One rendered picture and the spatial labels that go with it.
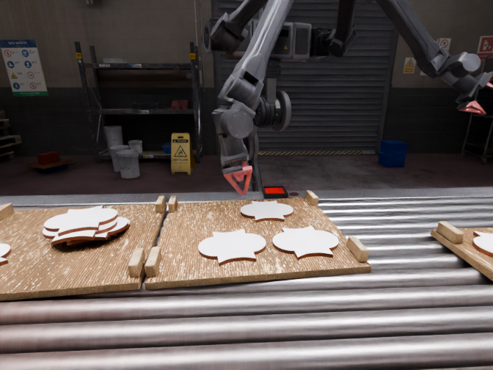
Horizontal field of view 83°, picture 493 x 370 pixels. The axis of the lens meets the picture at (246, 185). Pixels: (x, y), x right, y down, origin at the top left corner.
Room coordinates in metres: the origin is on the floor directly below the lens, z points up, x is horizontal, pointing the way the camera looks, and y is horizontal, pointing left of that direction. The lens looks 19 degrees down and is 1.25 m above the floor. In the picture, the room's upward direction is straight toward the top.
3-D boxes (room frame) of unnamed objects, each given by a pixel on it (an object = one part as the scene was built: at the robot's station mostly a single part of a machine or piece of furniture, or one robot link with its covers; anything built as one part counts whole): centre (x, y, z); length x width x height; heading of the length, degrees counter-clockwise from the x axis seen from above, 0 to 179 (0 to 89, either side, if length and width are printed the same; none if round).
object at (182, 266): (0.59, -0.01, 0.93); 0.41 x 0.35 x 0.02; 97
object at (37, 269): (0.54, 0.41, 0.93); 0.41 x 0.35 x 0.02; 97
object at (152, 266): (0.44, 0.17, 0.95); 0.06 x 0.02 x 0.03; 7
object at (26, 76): (5.22, 3.83, 1.55); 0.61 x 0.02 x 0.91; 92
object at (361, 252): (0.48, -0.22, 0.95); 0.06 x 0.02 x 0.03; 7
